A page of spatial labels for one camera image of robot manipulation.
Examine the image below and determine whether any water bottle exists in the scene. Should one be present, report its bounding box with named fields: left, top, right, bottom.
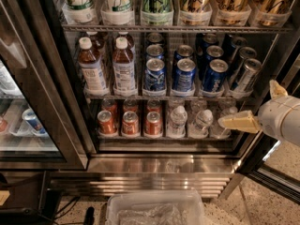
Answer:
left=187, top=110, right=213, bottom=139
left=210, top=107, right=238, bottom=140
left=167, top=106, right=188, bottom=138

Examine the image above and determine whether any front right tea bottle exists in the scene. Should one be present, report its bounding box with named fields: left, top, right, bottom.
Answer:
left=112, top=37, right=136, bottom=91

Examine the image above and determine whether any front left orange can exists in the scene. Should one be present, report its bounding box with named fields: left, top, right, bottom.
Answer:
left=97, top=111, right=116, bottom=134

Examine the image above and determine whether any can behind left glass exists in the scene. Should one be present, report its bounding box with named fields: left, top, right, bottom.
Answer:
left=22, top=109, right=46, bottom=134

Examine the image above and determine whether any tea bottle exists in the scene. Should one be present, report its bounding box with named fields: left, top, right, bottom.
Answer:
left=78, top=37, right=107, bottom=91
left=112, top=37, right=136, bottom=91

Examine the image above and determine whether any front right water bottle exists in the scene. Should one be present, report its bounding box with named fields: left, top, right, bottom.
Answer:
left=210, top=107, right=238, bottom=140

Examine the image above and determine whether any white tall can left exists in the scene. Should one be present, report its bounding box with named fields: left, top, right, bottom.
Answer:
left=65, top=0, right=94, bottom=23

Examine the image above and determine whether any front right blue can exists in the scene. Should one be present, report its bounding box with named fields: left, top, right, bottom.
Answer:
left=202, top=59, right=229, bottom=93

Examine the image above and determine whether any front left water bottle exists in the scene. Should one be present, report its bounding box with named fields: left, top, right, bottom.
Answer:
left=167, top=106, right=188, bottom=138

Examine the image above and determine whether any rear redbull can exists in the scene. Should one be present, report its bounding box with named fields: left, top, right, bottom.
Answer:
left=222, top=34, right=248, bottom=63

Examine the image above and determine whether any front middle orange can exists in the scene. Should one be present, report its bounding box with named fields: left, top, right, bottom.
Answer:
left=122, top=111, right=139, bottom=135

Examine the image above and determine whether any second row blue can left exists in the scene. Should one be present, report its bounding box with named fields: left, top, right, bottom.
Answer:
left=146, top=44, right=164, bottom=60

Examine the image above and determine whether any second row blue can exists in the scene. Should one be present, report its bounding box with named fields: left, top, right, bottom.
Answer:
left=173, top=44, right=194, bottom=63
left=201, top=45, right=224, bottom=77
left=146, top=44, right=164, bottom=60

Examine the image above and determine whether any gold tall can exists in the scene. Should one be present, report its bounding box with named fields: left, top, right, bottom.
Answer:
left=179, top=0, right=210, bottom=25
left=248, top=0, right=293, bottom=27

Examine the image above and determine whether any left glass fridge door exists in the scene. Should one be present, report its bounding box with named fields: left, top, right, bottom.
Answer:
left=0, top=0, right=94, bottom=172

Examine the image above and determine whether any front middle blue can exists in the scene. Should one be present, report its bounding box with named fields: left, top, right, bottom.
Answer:
left=172, top=58, right=196, bottom=92

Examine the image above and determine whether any front middle water bottle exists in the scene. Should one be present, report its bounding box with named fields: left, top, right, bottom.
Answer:
left=187, top=110, right=213, bottom=139

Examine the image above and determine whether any clear plastic bin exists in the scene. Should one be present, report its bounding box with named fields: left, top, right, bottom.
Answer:
left=105, top=190, right=205, bottom=225

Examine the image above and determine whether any gold tall can far right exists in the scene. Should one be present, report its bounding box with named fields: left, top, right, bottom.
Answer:
left=248, top=0, right=293, bottom=27

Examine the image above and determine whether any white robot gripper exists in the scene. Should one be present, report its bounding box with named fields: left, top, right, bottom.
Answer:
left=217, top=80, right=300, bottom=146

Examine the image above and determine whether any front left blue patterned can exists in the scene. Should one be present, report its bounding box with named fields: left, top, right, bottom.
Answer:
left=144, top=58, right=166, bottom=91

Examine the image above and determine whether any second row blue can right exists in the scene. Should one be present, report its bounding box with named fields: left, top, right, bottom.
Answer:
left=201, top=45, right=224, bottom=77

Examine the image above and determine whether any front right orange can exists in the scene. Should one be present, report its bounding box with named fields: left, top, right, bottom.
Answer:
left=145, top=112, right=161, bottom=135

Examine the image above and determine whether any second row blue can middle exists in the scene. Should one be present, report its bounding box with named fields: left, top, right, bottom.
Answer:
left=173, top=44, right=194, bottom=63

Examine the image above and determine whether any brown tall can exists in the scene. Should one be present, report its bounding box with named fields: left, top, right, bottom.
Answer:
left=214, top=0, right=252, bottom=26

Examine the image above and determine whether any front left tea bottle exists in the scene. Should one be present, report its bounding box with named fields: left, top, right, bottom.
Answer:
left=78, top=37, right=107, bottom=91

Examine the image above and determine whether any green tall can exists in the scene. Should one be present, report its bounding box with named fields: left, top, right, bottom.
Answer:
left=141, top=0, right=173, bottom=25

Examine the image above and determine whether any orange can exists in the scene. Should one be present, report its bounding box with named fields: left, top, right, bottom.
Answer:
left=122, top=111, right=139, bottom=135
left=97, top=111, right=116, bottom=134
left=145, top=112, right=161, bottom=135

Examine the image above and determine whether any silver front redbull can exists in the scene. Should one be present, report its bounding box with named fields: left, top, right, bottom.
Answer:
left=231, top=58, right=263, bottom=93

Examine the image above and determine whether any white tall can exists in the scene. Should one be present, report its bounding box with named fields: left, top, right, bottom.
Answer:
left=101, top=0, right=132, bottom=25
left=65, top=0, right=94, bottom=23

